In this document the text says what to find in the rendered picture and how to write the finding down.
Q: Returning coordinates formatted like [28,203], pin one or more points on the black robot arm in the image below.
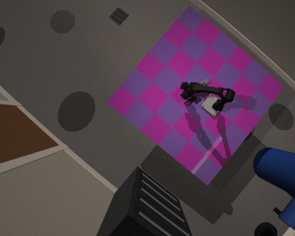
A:
[195,87]

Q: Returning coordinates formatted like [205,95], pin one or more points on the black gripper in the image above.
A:
[193,98]

